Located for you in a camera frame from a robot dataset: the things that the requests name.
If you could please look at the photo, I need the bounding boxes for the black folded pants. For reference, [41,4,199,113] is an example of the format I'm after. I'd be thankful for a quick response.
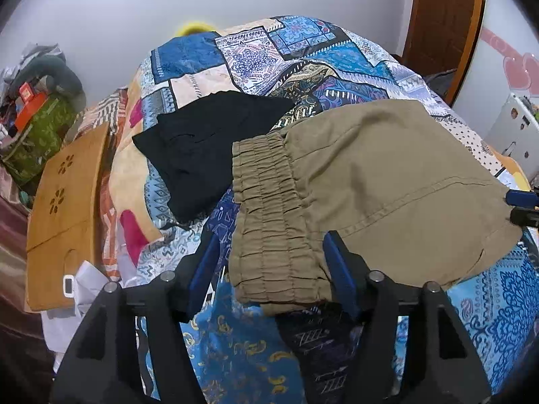
[133,90,294,224]

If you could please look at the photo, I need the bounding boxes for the blue patchwork quilt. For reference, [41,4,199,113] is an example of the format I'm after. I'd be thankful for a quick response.
[129,16,538,403]

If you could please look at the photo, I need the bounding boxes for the green fabric storage bin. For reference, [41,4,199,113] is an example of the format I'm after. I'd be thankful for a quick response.
[1,95,76,187]

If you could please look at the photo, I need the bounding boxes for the floral orange blanket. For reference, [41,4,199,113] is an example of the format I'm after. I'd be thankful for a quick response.
[100,69,163,281]

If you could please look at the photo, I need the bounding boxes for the yellow curved headrest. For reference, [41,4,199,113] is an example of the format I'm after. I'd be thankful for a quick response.
[173,21,216,37]

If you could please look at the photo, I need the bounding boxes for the brown wooden door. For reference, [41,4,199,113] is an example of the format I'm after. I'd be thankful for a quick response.
[403,0,485,105]

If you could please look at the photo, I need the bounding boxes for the wooden carved folding table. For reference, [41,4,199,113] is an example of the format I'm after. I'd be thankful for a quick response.
[26,123,109,312]

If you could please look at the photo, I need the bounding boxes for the orange red box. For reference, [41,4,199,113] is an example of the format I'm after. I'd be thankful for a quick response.
[14,82,47,131]

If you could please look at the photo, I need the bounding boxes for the grey neck pillow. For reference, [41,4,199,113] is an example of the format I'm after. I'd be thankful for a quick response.
[7,55,87,111]

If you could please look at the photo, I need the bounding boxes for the white sliding wardrobe door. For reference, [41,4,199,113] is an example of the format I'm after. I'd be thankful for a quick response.
[452,0,538,137]

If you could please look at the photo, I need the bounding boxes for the khaki elastic-waist pants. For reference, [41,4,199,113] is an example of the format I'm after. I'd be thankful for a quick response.
[228,99,522,315]

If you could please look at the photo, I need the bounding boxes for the pile of grey clothes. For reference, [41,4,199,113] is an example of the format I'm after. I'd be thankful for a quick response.
[1,43,66,84]

